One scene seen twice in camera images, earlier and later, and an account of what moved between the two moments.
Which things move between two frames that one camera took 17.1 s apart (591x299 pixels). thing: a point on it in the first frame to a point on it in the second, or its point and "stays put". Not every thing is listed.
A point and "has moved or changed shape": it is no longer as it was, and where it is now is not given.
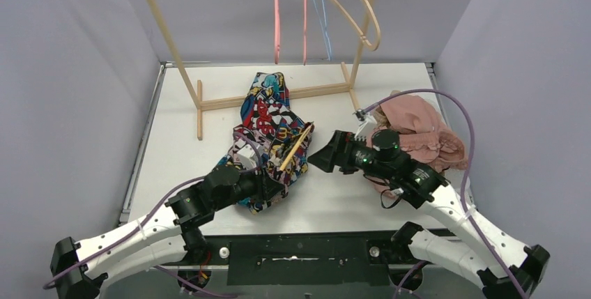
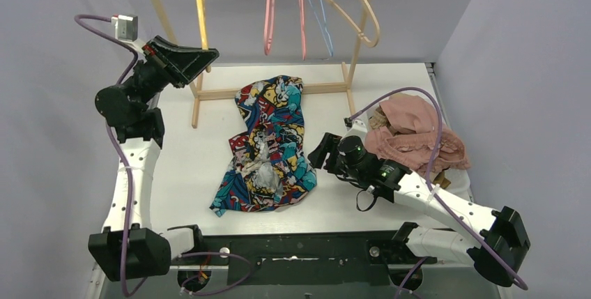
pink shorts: x=422 y=136 stays put
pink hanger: x=277 y=19 to x=270 y=10
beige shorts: x=380 y=120 stays put
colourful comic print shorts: x=269 y=122 has moved or changed shape
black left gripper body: x=266 y=185 to x=161 y=63
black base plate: x=305 y=260 stays put
